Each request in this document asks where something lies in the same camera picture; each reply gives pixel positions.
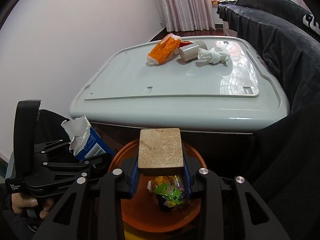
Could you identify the person's left hand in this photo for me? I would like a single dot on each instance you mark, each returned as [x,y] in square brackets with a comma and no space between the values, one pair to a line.
[25,202]

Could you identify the orange snack bag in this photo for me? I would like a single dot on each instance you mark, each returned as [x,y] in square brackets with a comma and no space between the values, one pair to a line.
[162,50]

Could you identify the grey plastic storage box lid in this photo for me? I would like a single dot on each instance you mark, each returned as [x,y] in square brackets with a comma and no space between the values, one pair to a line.
[187,85]

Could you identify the black white printed cloth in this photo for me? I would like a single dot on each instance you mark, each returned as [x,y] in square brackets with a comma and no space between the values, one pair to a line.
[312,25]

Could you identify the red packet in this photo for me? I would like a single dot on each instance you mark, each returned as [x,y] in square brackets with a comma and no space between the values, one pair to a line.
[183,43]

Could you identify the black sock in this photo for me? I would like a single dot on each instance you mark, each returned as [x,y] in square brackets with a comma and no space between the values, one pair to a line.
[163,203]

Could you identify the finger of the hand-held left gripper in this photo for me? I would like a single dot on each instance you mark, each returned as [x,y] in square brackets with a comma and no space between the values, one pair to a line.
[65,166]
[53,146]

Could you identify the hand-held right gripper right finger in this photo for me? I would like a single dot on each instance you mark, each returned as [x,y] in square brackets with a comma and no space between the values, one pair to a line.
[187,182]

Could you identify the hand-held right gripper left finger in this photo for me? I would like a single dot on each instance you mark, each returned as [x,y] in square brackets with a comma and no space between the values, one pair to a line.
[135,180]

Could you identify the wooden block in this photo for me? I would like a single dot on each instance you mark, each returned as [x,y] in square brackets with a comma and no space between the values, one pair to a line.
[160,150]

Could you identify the orange plastic basin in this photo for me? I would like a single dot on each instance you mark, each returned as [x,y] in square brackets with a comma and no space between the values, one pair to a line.
[150,215]

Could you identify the white bed frame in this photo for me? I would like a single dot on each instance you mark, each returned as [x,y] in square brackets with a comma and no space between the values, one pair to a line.
[228,28]

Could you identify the person's dark clothing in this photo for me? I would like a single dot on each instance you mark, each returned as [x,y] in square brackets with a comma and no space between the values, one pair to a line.
[52,125]

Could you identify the green snack wrapper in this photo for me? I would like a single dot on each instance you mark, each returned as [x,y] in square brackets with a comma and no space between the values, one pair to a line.
[170,191]

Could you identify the white knotted tissue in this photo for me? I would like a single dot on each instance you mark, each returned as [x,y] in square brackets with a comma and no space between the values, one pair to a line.
[212,55]

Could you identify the blue white torn packet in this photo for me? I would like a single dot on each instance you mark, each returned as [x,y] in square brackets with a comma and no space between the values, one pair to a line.
[92,145]

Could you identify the pink dotted curtain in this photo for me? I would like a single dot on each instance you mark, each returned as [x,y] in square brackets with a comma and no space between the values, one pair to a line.
[185,5]

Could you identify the orange drink pouch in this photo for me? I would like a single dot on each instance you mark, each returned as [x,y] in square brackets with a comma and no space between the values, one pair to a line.
[160,180]

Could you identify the dark blanket covered sofa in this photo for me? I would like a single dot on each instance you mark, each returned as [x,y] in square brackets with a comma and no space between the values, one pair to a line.
[275,42]

